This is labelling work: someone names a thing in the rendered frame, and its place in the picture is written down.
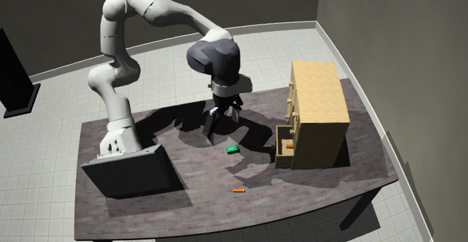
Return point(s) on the small wooden chest of drawers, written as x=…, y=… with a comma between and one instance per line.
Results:
x=323, y=114

